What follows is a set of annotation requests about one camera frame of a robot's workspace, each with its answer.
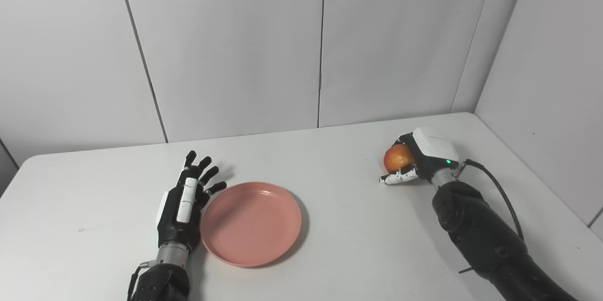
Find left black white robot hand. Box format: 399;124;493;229
156;150;228;251

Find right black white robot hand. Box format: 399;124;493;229
379;127;460;187

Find red orange pomegranate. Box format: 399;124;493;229
383;144;416;174

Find pink round plate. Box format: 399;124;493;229
199;181;302;268

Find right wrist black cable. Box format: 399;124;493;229
453;159;525;275

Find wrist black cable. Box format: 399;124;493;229
125;260;157;301
453;159;525;275

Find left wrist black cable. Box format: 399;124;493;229
125;260;157;301

